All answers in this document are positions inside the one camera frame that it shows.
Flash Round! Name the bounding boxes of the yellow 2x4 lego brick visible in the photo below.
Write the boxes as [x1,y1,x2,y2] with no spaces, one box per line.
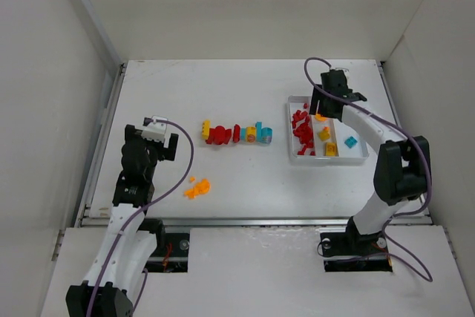
[201,120,210,140]

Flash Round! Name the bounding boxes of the red legos in tray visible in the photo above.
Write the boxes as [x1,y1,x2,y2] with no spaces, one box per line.
[291,102,316,156]

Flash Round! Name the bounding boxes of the white sorting tray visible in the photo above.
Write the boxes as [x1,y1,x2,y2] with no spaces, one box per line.
[287,96,369,166]

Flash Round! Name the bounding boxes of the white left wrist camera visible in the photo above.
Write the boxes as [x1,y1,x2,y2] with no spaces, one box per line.
[141,116,167,143]

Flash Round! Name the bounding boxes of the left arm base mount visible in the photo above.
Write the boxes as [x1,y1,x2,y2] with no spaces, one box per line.
[140,218,190,273]

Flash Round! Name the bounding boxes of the orange lego pile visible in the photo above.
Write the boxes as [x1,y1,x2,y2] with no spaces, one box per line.
[183,177,211,200]

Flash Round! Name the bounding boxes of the orange D-shaped lego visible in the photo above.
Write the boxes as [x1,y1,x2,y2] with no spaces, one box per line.
[314,114,327,122]

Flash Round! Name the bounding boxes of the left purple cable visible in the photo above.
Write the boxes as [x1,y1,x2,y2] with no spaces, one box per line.
[88,118,194,317]

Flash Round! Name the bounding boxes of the teal 2x2 lego brick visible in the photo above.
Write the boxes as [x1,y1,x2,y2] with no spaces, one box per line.
[344,136,358,148]

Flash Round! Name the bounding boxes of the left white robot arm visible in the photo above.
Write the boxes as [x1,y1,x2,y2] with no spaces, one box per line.
[65,116,179,316]

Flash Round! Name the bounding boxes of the purple cable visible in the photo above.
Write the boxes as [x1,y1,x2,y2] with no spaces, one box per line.
[304,56,434,284]
[88,118,194,317]

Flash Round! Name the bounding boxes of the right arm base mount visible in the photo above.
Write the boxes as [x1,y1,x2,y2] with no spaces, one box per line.
[318,232,393,272]

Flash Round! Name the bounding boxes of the red rounded lego assembly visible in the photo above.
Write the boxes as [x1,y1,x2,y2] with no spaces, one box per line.
[205,125,241,146]

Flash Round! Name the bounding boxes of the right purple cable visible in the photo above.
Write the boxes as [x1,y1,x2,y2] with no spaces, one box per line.
[304,56,434,284]

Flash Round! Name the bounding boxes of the orange yellow lego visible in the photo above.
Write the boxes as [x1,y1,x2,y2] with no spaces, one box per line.
[318,126,331,142]

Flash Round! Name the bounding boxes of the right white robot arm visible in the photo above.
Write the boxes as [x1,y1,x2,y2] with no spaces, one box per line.
[310,69,431,239]

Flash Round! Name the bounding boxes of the yellow 2x2 lego brick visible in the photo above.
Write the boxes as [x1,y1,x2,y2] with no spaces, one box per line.
[325,143,338,157]

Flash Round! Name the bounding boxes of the teal and yellow lego assembly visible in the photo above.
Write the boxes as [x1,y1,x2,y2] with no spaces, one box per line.
[237,122,273,145]

